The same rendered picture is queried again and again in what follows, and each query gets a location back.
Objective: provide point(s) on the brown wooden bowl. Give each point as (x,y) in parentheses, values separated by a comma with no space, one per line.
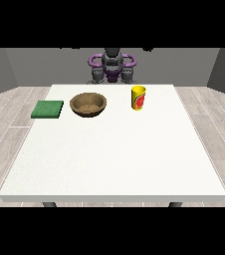
(88,104)

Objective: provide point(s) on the yellow cup with melon print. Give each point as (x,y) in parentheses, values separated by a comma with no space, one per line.
(138,98)

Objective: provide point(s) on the green square pad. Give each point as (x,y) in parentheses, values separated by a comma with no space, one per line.
(47,109)

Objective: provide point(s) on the grey robot trunk purple rings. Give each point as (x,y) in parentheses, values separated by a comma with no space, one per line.
(112,66)

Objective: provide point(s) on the dark table leg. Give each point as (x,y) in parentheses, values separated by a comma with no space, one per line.
(49,204)
(175,204)

